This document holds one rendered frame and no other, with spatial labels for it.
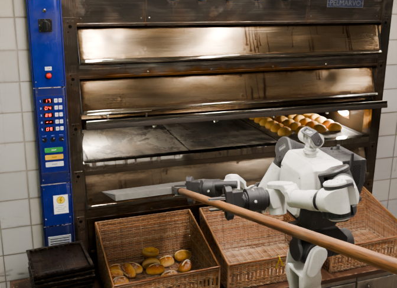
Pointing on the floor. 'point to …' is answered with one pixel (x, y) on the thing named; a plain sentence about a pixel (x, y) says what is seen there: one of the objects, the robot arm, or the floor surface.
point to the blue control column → (49, 40)
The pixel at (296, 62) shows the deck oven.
